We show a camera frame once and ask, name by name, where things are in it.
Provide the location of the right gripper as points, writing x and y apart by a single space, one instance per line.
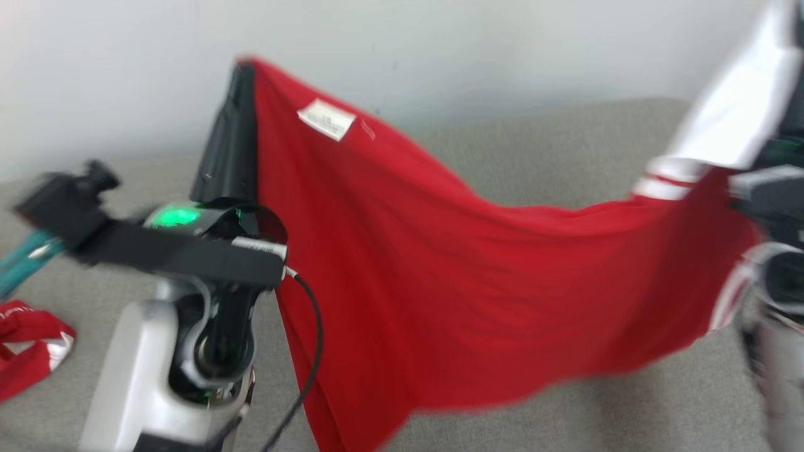
779 201

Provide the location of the red jersey with white sleeves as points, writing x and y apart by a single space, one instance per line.
471 282

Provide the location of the red shorts with white trim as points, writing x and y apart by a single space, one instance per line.
31 323

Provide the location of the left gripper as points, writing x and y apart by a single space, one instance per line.
207 216

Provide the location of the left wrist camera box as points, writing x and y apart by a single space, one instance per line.
63 201

